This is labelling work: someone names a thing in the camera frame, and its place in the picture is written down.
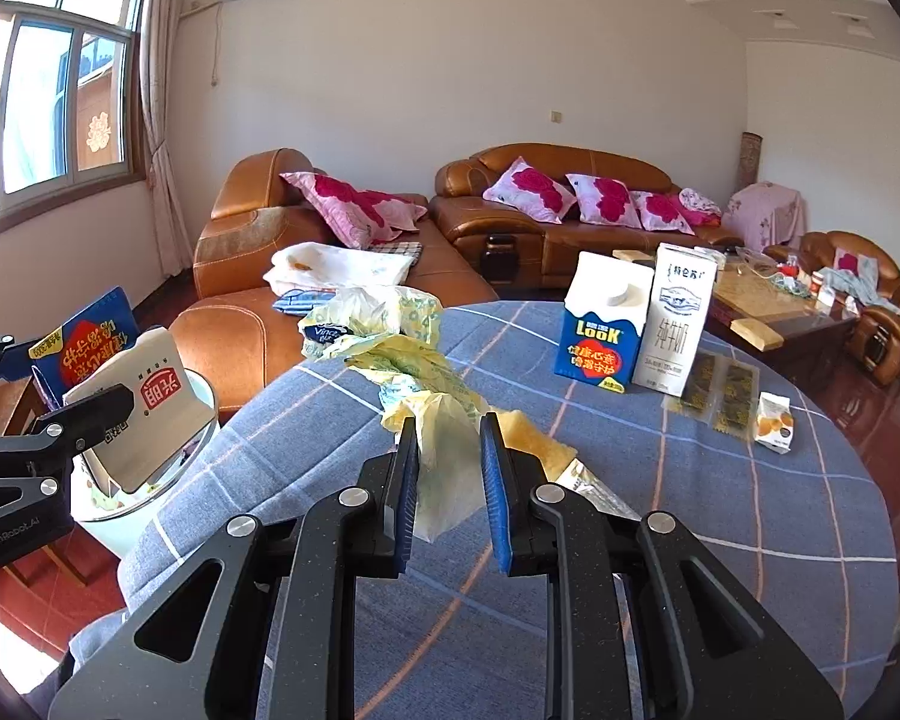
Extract folded blue striped cloth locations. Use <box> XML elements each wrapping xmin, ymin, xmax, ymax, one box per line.
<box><xmin>272</xmin><ymin>288</ymin><xmax>336</xmax><ymax>317</ymax></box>

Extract blue look carton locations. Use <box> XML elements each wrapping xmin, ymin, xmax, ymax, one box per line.
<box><xmin>554</xmin><ymin>252</ymin><xmax>653</xmax><ymax>394</ymax></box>
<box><xmin>27</xmin><ymin>288</ymin><xmax>209</xmax><ymax>475</ymax></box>

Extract pink floral pillow on chaise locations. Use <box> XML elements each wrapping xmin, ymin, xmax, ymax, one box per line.
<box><xmin>281</xmin><ymin>171</ymin><xmax>425</xmax><ymax>250</ymax></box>

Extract brown leather long sofa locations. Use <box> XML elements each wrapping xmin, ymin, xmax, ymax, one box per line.
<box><xmin>430</xmin><ymin>143</ymin><xmax>743</xmax><ymax>293</ymax></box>

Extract pink covered side stand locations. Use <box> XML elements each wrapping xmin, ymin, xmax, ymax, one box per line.
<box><xmin>722</xmin><ymin>182</ymin><xmax>806</xmax><ymax>252</ymax></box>

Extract pink floral pillow right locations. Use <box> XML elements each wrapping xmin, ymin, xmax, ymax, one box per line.
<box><xmin>629</xmin><ymin>192</ymin><xmax>694</xmax><ymax>236</ymax></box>

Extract pale yellow green wrapper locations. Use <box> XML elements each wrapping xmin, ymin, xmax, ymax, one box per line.
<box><xmin>344</xmin><ymin>284</ymin><xmax>580</xmax><ymax>543</ymax></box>

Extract light green trash bin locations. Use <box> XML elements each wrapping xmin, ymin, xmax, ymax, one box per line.
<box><xmin>71</xmin><ymin>369</ymin><xmax>221</xmax><ymax>559</ymax></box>

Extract small white snack packet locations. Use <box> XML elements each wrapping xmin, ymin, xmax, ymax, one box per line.
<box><xmin>752</xmin><ymin>392</ymin><xmax>795</xmax><ymax>455</ymax></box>

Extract beige curtain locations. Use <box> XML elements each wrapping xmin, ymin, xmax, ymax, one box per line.
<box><xmin>139</xmin><ymin>0</ymin><xmax>193</xmax><ymax>278</ymax></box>

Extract pink floral pillow middle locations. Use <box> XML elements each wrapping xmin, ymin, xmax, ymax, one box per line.
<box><xmin>567</xmin><ymin>174</ymin><xmax>642</xmax><ymax>229</ymax></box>

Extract pink floral pillow left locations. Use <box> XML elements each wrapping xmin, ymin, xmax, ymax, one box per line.
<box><xmin>482</xmin><ymin>156</ymin><xmax>577</xmax><ymax>224</ymax></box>

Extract white tall milk carton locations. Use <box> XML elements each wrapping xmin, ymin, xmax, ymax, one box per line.
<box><xmin>632</xmin><ymin>242</ymin><xmax>718</xmax><ymax>397</ymax></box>

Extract clear plastic bag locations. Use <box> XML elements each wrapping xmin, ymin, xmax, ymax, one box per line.
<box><xmin>297</xmin><ymin>288</ymin><xmax>400</xmax><ymax>361</ymax></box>

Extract clear dark snack sachets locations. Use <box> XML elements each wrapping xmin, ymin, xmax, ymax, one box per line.
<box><xmin>663</xmin><ymin>351</ymin><xmax>759</xmax><ymax>440</ymax></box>

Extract wooden coffee table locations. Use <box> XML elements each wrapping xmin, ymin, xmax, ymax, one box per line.
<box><xmin>614</xmin><ymin>247</ymin><xmax>855</xmax><ymax>392</ymax></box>

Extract blue plaid tablecloth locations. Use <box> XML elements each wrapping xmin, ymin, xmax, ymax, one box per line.
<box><xmin>66</xmin><ymin>299</ymin><xmax>900</xmax><ymax>720</ymax></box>

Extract window with frame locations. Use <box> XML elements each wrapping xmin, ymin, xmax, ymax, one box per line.
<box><xmin>0</xmin><ymin>0</ymin><xmax>144</xmax><ymax>234</ymax></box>

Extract standing blue LOOK carton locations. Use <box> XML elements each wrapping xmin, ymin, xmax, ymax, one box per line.
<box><xmin>554</xmin><ymin>252</ymin><xmax>653</xmax><ymax>394</ymax></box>

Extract folded white cloth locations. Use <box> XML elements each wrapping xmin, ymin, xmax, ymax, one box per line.
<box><xmin>263</xmin><ymin>242</ymin><xmax>414</xmax><ymax>296</ymax></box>

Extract brown leather armchair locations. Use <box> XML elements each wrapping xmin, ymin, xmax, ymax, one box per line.
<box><xmin>764</xmin><ymin>231</ymin><xmax>900</xmax><ymax>387</ymax></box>

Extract brown leather chaise sofa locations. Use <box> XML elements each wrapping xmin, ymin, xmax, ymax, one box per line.
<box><xmin>167</xmin><ymin>146</ymin><xmax>501</xmax><ymax>421</ymax></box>

